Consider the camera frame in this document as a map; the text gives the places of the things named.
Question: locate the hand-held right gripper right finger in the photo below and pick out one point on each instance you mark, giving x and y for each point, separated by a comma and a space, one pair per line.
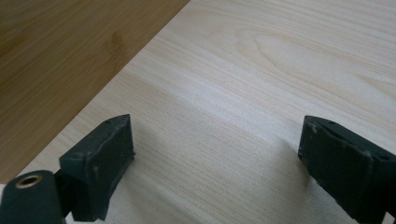
339, 165

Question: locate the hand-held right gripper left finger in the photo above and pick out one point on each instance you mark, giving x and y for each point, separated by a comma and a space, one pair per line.
96, 168

